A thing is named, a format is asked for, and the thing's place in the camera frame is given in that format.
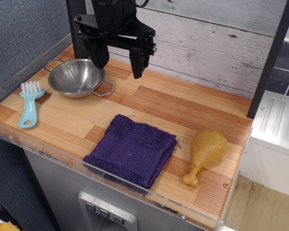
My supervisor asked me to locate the light blue dish brush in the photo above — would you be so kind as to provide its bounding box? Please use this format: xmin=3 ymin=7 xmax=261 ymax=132
xmin=17 ymin=80 xmax=45 ymax=129

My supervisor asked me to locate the yellow object bottom left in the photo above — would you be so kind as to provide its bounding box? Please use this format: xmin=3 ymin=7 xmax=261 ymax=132
xmin=0 ymin=222 xmax=20 ymax=231

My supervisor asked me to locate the stainless steel bowl with handles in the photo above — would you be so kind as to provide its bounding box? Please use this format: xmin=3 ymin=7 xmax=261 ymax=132
xmin=44 ymin=59 xmax=114 ymax=99

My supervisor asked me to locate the black cable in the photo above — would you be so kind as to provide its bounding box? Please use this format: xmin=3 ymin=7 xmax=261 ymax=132
xmin=130 ymin=0 xmax=150 ymax=8

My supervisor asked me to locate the dark grey post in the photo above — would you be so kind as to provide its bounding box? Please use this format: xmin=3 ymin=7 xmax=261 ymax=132
xmin=247 ymin=0 xmax=289 ymax=119
xmin=66 ymin=0 xmax=89 ymax=59

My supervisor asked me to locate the white toy sink drainboard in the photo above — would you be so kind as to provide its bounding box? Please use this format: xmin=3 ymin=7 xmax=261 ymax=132
xmin=251 ymin=90 xmax=289 ymax=149

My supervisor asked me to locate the clear acrylic front guard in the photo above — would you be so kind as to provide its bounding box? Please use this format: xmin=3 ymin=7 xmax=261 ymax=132
xmin=0 ymin=125 xmax=243 ymax=231

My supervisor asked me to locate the dark grey right post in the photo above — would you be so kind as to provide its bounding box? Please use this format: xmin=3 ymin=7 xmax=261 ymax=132
xmin=247 ymin=0 xmax=289 ymax=119

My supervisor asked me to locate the dark grey left post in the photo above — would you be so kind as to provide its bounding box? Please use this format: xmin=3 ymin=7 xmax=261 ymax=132
xmin=66 ymin=0 xmax=89 ymax=59

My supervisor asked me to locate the purple folded towel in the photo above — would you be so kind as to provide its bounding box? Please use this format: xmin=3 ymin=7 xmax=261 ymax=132
xmin=83 ymin=115 xmax=177 ymax=189

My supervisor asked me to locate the grey control panel with buttons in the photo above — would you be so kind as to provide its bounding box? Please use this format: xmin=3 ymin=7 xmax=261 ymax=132
xmin=78 ymin=191 xmax=138 ymax=231

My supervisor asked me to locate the yellow toy chicken drumstick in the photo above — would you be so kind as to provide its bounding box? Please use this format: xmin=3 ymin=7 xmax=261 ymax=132
xmin=182 ymin=129 xmax=228 ymax=187

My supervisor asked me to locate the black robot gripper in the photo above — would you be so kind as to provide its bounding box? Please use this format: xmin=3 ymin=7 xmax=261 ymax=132
xmin=74 ymin=0 xmax=157 ymax=79

